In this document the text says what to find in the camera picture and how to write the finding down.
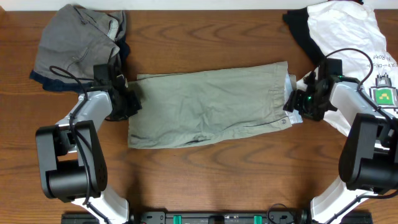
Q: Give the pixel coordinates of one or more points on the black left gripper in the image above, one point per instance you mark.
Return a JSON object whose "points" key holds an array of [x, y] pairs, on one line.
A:
{"points": [[135, 106]]}

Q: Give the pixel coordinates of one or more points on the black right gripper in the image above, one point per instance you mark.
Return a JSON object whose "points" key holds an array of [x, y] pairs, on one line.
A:
{"points": [[295, 101]]}

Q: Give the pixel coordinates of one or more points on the khaki green shorts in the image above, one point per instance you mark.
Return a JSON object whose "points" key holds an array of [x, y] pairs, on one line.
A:
{"points": [[195, 109]]}

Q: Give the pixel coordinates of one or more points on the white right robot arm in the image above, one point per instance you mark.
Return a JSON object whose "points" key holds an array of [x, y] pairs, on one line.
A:
{"points": [[368, 162]]}

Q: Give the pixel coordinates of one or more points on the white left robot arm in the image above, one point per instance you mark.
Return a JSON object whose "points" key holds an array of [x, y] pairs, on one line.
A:
{"points": [[71, 162]]}

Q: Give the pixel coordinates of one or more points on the folded navy garment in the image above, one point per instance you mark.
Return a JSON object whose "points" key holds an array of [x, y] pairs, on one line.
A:
{"points": [[56, 85]]}

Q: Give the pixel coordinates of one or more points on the white printed t-shirt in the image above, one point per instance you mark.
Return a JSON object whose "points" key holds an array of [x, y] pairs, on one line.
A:
{"points": [[362, 48]]}

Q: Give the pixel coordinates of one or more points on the folded grey shorts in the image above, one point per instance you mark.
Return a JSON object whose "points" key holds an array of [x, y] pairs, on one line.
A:
{"points": [[77, 39]]}

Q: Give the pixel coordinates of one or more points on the black garment under t-shirt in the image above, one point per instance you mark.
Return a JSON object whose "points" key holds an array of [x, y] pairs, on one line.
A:
{"points": [[297, 21]]}

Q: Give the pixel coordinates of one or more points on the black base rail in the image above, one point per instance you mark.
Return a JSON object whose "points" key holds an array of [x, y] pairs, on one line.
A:
{"points": [[276, 216]]}

